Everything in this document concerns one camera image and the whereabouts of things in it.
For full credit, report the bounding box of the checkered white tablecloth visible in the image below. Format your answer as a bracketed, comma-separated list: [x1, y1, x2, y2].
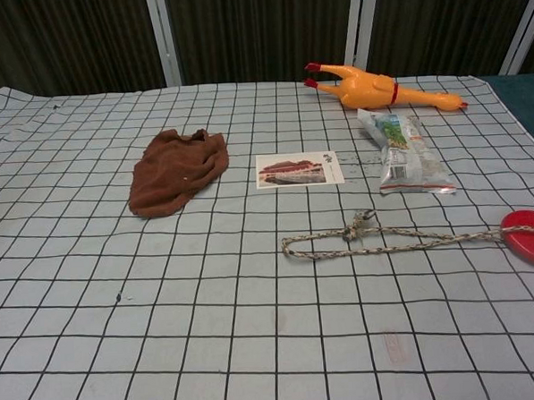
[0, 55, 534, 400]

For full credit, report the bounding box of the brown crumpled cloth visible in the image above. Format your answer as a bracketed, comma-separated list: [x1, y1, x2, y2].
[124, 126, 233, 221]

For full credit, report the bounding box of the white partition frame post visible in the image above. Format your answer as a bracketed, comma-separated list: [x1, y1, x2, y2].
[496, 0, 534, 75]
[340, 0, 387, 70]
[143, 0, 182, 89]

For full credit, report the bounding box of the yellow rubber chicken toy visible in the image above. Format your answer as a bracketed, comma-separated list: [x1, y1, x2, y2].
[303, 54, 471, 122]

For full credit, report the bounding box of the speckled white rope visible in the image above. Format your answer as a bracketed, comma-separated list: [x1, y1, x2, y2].
[279, 200, 529, 262]

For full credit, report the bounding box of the clear plastic snack bag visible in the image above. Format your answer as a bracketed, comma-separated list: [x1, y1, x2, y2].
[356, 103, 457, 200]

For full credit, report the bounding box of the postcard with red palace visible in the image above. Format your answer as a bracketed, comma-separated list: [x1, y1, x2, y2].
[254, 149, 346, 190]

